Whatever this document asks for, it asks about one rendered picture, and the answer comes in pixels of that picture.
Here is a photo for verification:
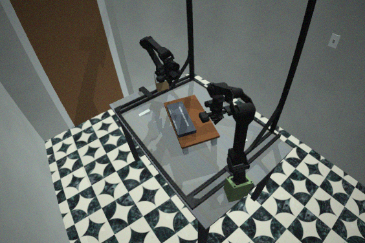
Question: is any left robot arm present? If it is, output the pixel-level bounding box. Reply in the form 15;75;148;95
205;82;256;185

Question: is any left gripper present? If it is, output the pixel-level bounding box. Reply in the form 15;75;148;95
199;103;232;125

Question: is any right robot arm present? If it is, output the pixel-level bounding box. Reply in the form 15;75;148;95
139;36;180;80

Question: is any grey network switch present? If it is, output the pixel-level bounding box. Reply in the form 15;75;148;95
167;101;196;138

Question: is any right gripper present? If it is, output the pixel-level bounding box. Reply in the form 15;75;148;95
156;67;182;85

